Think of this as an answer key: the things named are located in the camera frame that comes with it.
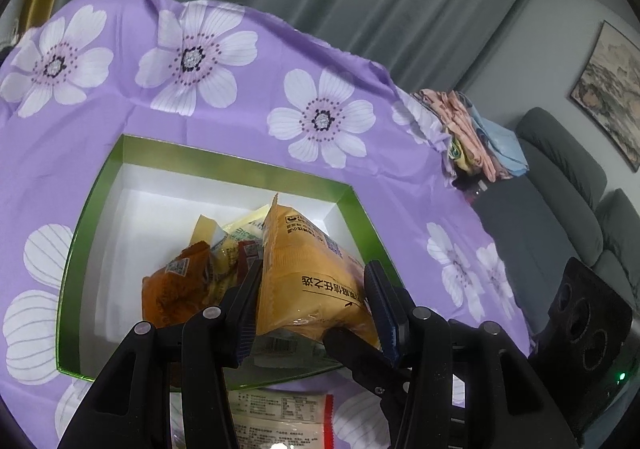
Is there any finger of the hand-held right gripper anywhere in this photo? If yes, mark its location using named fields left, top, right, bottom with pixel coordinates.
left=322, top=326, right=413, bottom=430

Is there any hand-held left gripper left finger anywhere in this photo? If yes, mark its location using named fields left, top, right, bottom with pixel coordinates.
left=57, top=259, right=264, bottom=449

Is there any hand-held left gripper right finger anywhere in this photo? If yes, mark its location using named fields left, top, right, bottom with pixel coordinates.
left=364, top=260, right=581, bottom=449

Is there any yellow cracker snack packet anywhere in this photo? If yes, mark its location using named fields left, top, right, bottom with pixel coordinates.
left=255, top=193, right=382, bottom=350

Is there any clear red-edged snack packet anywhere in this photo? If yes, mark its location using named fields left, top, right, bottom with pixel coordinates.
left=227, top=391, right=336, bottom=449

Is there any green cardboard box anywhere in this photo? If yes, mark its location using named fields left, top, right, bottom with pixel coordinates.
left=55, top=134, right=396, bottom=391

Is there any small red snack packet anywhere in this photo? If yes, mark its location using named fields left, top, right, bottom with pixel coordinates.
left=237, top=239, right=262, bottom=276

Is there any orange-brown snack packet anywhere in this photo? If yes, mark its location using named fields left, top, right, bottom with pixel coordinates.
left=141, top=241, right=236, bottom=330

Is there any pale yellow snack packet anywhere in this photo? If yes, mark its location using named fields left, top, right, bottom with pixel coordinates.
left=220, top=206, right=273, bottom=250
left=192, top=213, right=222, bottom=252

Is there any grey sofa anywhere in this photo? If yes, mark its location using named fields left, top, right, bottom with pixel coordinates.
left=472, top=106, right=640, bottom=336

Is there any yellow patterned folded cloth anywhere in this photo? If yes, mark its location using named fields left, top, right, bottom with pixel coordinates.
left=446, top=138, right=474, bottom=169

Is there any light blue folded cloth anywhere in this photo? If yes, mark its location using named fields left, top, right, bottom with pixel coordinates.
left=470, top=110, right=530, bottom=176

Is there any pile of folded cloths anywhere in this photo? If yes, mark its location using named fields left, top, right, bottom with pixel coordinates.
left=415, top=88, right=502, bottom=181

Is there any purple floral tablecloth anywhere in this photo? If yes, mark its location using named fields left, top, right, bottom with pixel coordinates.
left=0, top=0, right=532, bottom=449

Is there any landscape wall painting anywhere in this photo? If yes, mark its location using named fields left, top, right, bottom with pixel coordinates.
left=570, top=20, right=640, bottom=171

